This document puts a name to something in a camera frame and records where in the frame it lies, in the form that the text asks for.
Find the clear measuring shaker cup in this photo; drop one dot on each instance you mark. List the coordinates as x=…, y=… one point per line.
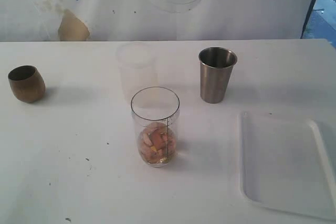
x=155, y=112

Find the stainless steel cup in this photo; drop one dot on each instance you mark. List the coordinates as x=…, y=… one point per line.
x=216, y=65

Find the brown wooden cup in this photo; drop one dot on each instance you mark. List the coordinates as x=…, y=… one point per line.
x=27, y=84

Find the frosted plastic cup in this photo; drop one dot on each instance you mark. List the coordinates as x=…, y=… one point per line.
x=137, y=67

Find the clear plastic tray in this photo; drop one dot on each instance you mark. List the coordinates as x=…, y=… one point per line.
x=284, y=165

